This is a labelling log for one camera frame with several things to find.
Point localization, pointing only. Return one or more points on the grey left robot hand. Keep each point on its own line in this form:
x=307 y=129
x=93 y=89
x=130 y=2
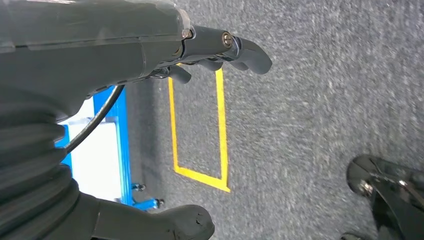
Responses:
x=82 y=49

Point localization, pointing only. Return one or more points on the blue metal shelf rack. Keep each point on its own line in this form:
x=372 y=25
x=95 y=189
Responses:
x=123 y=149

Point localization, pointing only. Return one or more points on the white foam panel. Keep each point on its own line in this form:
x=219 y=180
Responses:
x=96 y=165

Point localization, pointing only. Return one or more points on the yellow floor tape rectangle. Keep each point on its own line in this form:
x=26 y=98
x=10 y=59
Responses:
x=198 y=177

